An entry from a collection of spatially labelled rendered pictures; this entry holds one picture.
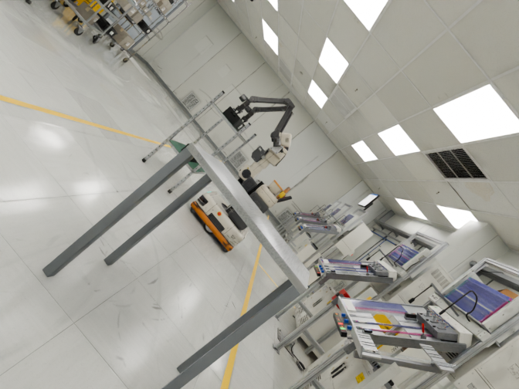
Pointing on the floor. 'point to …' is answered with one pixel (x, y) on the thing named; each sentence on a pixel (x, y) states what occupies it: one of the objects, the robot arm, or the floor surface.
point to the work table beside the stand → (271, 244)
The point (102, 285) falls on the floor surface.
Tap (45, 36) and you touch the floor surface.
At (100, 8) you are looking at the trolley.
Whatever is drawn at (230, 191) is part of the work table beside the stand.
